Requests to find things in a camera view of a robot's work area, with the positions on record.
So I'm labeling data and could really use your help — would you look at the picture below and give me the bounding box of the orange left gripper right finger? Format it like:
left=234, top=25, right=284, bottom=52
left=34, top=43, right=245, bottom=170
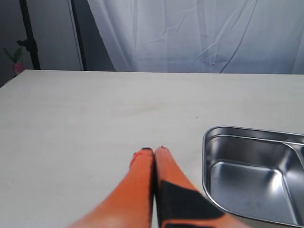
left=155, top=146, right=238, bottom=228

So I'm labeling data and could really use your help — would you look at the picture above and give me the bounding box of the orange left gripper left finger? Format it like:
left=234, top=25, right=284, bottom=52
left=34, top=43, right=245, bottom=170
left=70, top=148, right=153, bottom=228

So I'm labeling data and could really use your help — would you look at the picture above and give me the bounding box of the stainless steel lunch box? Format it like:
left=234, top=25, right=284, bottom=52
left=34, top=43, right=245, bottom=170
left=202, top=126, right=304, bottom=228

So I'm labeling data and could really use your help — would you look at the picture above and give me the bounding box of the white backdrop curtain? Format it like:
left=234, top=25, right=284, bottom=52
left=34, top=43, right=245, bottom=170
left=88, top=0, right=304, bottom=74

